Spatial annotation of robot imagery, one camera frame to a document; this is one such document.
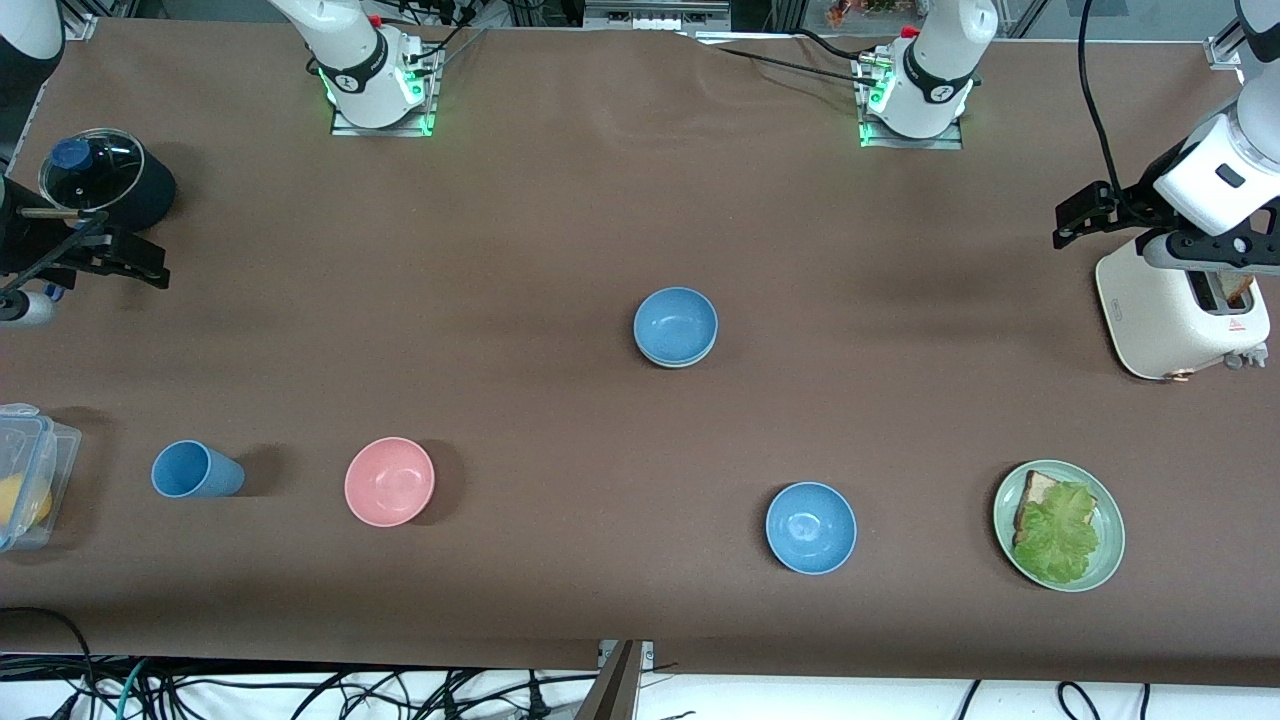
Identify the pink bowl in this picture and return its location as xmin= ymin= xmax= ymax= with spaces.
xmin=344 ymin=437 xmax=437 ymax=528

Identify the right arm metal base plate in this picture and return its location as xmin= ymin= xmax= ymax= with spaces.
xmin=330 ymin=105 xmax=437 ymax=138

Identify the grey equipment box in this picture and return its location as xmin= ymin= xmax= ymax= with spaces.
xmin=585 ymin=0 xmax=731 ymax=33

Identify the blue ribbed cup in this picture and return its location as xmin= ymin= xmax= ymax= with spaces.
xmin=151 ymin=440 xmax=246 ymax=499

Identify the green plate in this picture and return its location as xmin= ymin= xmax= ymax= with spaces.
xmin=993 ymin=460 xmax=1127 ymax=593

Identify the white bread slice dark crust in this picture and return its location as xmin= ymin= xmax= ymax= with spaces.
xmin=1013 ymin=470 xmax=1099 ymax=546

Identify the aluminium frame profile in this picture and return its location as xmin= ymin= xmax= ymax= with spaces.
xmin=58 ymin=0 xmax=103 ymax=41
xmin=1205 ymin=0 xmax=1280 ymax=71

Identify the glass pot lid blue knob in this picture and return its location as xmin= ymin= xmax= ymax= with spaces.
xmin=38 ymin=128 xmax=146 ymax=213

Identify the yellow food item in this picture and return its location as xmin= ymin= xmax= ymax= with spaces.
xmin=0 ymin=475 xmax=53 ymax=531

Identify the green lettuce leaf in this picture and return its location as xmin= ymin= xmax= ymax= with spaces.
xmin=1013 ymin=482 xmax=1101 ymax=586

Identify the blue bowl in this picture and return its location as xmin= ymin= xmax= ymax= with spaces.
xmin=765 ymin=482 xmax=858 ymax=576
xmin=633 ymin=287 xmax=719 ymax=365

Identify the clear plastic container blue lid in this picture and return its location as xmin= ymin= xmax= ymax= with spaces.
xmin=0 ymin=403 xmax=83 ymax=553

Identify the black base power cable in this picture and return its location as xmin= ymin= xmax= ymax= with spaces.
xmin=712 ymin=28 xmax=886 ymax=86

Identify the green bowl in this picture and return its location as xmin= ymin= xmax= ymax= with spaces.
xmin=636 ymin=340 xmax=718 ymax=370

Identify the white toaster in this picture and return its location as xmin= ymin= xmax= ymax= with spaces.
xmin=1095 ymin=228 xmax=1272 ymax=382

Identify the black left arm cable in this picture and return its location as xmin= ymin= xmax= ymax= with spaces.
xmin=1078 ymin=0 xmax=1131 ymax=196

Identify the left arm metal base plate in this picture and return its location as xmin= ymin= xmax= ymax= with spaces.
xmin=858 ymin=120 xmax=964 ymax=151

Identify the teal floor cable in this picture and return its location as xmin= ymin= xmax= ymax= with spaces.
xmin=113 ymin=657 xmax=153 ymax=720

